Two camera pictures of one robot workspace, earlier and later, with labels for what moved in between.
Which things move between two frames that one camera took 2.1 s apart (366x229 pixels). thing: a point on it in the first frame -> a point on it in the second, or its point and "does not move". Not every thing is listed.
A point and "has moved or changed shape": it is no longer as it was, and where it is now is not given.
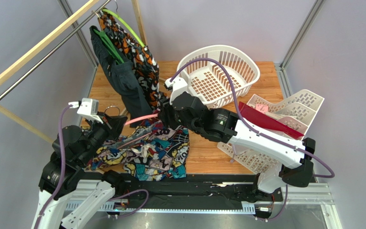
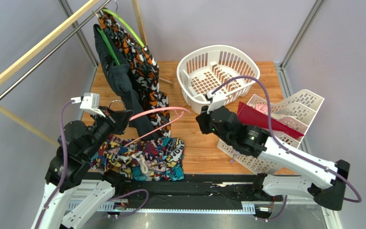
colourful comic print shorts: [149, 150] has moved or changed shape
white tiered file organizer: [295, 108] does not move
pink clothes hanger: [135, 141] has moved or changed shape
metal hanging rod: [50, 52] does not move
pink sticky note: [262, 108] does not move
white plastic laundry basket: [207, 80] does not move
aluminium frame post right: [301, 33] does not move
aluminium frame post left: [68, 13] does not move
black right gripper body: [167, 112] -> [208, 118]
